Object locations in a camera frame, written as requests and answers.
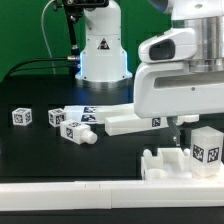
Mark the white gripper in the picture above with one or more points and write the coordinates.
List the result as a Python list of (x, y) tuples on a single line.
[(165, 86)]

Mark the white chair seat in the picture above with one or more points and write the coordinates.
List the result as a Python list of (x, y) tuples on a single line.
[(169, 163)]

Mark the flat white chair back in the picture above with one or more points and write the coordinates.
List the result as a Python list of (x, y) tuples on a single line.
[(83, 114)]

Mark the white chair nut cube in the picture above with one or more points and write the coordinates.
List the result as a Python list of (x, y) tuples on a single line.
[(22, 116)]

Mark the rear long white bar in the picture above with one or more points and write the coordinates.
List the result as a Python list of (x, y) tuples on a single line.
[(102, 112)]

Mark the white obstacle fence wall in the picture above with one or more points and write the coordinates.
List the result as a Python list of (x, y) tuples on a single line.
[(186, 192)]

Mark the black camera stand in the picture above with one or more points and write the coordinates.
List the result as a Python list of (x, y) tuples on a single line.
[(74, 10)]

